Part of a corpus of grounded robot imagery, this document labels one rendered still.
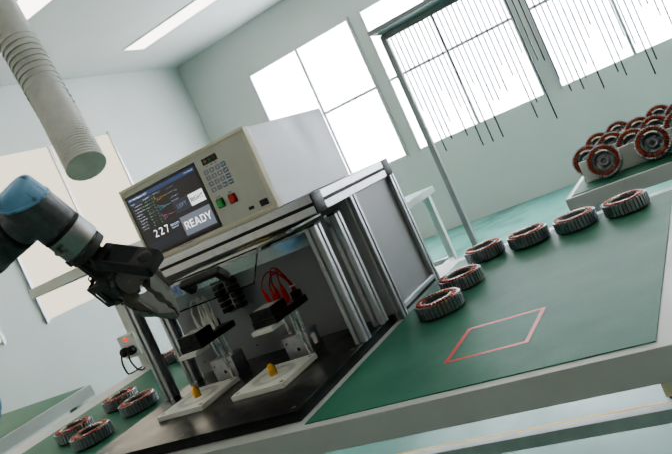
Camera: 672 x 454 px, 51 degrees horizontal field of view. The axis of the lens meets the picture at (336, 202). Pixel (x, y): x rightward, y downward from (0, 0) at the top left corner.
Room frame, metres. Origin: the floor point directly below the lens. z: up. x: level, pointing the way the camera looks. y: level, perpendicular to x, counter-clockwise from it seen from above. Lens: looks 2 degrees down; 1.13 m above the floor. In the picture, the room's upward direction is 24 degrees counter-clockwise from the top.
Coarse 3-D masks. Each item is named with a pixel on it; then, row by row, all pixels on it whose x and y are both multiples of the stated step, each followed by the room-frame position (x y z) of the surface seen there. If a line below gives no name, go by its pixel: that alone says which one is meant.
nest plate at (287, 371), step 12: (300, 360) 1.57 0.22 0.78; (312, 360) 1.56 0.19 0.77; (264, 372) 1.61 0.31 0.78; (288, 372) 1.51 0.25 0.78; (300, 372) 1.51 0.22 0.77; (252, 384) 1.55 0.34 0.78; (264, 384) 1.51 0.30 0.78; (276, 384) 1.46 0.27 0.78; (240, 396) 1.51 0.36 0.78; (252, 396) 1.50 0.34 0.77
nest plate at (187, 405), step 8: (216, 384) 1.72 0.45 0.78; (224, 384) 1.68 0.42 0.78; (232, 384) 1.68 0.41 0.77; (208, 392) 1.67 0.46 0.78; (216, 392) 1.63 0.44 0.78; (224, 392) 1.65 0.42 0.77; (184, 400) 1.70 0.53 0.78; (192, 400) 1.66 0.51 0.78; (200, 400) 1.62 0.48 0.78; (208, 400) 1.60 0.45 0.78; (176, 408) 1.65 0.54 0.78; (184, 408) 1.62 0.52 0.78; (192, 408) 1.59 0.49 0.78; (200, 408) 1.58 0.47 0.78; (160, 416) 1.64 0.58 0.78; (168, 416) 1.63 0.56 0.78; (176, 416) 1.62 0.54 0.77
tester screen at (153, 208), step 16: (176, 176) 1.73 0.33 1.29; (192, 176) 1.71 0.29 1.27; (144, 192) 1.79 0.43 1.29; (160, 192) 1.76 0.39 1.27; (176, 192) 1.74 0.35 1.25; (144, 208) 1.80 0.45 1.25; (160, 208) 1.78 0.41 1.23; (192, 208) 1.73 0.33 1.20; (144, 224) 1.81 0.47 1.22; (160, 224) 1.79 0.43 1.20; (176, 224) 1.76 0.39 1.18; (176, 240) 1.77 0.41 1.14
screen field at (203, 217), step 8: (200, 208) 1.72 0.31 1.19; (208, 208) 1.71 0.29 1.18; (184, 216) 1.75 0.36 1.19; (192, 216) 1.73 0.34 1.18; (200, 216) 1.72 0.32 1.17; (208, 216) 1.71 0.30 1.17; (184, 224) 1.75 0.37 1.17; (192, 224) 1.74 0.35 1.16; (200, 224) 1.73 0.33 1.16; (208, 224) 1.72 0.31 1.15; (192, 232) 1.74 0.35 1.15
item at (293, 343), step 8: (312, 328) 1.67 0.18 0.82; (288, 336) 1.68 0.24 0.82; (296, 336) 1.66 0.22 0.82; (320, 336) 1.68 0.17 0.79; (288, 344) 1.67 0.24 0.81; (296, 344) 1.66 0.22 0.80; (304, 344) 1.65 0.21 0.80; (312, 344) 1.65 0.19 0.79; (320, 344) 1.67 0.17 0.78; (288, 352) 1.68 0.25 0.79; (296, 352) 1.67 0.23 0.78; (304, 352) 1.65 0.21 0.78; (312, 352) 1.64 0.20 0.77
